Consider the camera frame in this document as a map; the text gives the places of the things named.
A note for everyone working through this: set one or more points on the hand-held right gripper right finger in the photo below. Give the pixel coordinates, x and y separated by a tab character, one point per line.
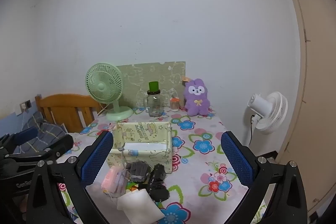
236	161

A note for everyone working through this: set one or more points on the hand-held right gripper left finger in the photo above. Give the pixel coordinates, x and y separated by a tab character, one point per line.
97	158

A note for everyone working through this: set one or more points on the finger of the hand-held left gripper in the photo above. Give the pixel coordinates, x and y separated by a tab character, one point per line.
25	137
61	145

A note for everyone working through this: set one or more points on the pink pack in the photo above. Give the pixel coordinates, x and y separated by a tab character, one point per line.
113	179

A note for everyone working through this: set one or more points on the grey knitted sock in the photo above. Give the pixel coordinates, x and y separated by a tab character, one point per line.
139	167

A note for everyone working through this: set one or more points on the yellow printed storage box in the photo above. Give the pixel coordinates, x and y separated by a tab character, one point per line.
141	132

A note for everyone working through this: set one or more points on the white cloth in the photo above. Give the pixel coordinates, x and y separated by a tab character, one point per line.
136	205

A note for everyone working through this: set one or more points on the black plastic bag bundle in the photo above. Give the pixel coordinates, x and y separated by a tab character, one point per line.
157	187

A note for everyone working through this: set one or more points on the plaid grey bedding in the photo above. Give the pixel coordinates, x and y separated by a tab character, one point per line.
50	132

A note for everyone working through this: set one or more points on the wooden headboard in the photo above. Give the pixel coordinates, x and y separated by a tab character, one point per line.
65	106

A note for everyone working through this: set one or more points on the white standing fan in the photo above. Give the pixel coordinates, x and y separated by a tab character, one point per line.
270	113

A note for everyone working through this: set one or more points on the purple plush bunny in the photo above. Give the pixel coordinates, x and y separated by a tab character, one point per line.
197	103

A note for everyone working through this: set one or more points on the green desk fan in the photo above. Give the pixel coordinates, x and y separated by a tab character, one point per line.
103	86

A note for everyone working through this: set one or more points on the glass jar with green lid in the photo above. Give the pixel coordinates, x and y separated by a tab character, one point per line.
155	106

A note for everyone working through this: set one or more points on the small jar with orange lid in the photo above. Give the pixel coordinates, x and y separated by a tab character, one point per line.
174	104

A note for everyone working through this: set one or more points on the brown paper tag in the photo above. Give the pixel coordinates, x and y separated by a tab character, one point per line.
185	80

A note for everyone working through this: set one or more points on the green patterned board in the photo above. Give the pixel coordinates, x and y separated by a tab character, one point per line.
157	74

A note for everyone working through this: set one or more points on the wall socket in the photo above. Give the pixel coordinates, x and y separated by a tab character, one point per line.
25	104

